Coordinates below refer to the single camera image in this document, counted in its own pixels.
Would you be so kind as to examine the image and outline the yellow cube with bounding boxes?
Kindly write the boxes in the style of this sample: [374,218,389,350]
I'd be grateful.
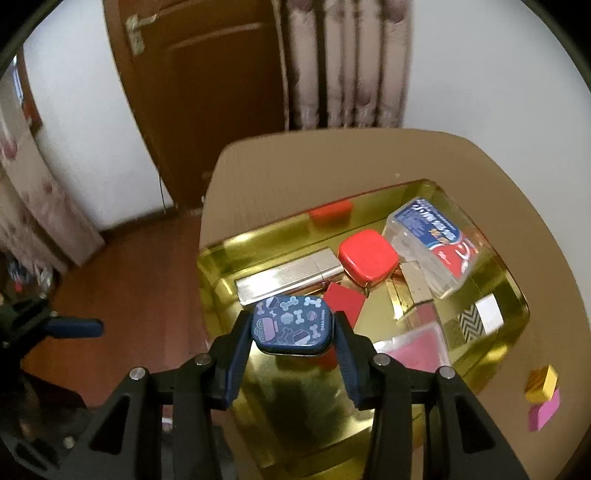
[525,366,558,403]

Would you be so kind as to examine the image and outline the pink floral cloth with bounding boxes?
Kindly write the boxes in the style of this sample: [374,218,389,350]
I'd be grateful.
[0,92,105,269]

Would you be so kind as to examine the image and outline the metal door handle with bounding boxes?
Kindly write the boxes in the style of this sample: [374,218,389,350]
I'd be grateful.
[126,14,158,56]

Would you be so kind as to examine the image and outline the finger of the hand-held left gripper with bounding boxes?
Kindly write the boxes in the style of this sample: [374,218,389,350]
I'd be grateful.
[46,316,105,339]

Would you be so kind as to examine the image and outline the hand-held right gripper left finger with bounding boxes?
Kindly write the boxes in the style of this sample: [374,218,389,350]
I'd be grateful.
[65,310,254,480]

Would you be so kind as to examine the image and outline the silver cube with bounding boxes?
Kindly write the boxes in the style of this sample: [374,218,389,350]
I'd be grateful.
[457,295,505,344]

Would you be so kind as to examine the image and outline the beige floral curtain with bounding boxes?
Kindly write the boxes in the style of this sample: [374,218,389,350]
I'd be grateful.
[272,0,414,130]

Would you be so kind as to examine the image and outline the gold bar box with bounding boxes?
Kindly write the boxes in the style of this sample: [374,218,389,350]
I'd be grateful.
[235,247,343,305]

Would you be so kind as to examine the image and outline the red square tin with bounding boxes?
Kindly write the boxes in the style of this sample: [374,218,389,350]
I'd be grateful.
[338,231,399,283]

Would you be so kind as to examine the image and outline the red card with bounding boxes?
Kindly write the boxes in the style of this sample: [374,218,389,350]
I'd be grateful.
[322,282,366,334]

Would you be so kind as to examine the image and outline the clear plastic box pink contents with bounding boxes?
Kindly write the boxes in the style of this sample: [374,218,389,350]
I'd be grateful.
[374,320,451,372]

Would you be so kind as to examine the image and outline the red tin box gold inside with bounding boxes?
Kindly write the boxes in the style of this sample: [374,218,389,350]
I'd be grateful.
[196,179,531,480]

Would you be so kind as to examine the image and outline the brown wooden door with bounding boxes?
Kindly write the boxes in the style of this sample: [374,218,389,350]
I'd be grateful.
[102,0,289,214]

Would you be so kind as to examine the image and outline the blue patterned tin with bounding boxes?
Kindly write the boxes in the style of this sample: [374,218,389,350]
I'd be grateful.
[250,295,335,357]

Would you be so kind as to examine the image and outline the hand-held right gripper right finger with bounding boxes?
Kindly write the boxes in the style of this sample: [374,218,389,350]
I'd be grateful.
[333,310,532,480]

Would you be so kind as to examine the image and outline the clear plastic box blue-red label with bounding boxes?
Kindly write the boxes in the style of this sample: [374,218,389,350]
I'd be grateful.
[382,196,489,300]

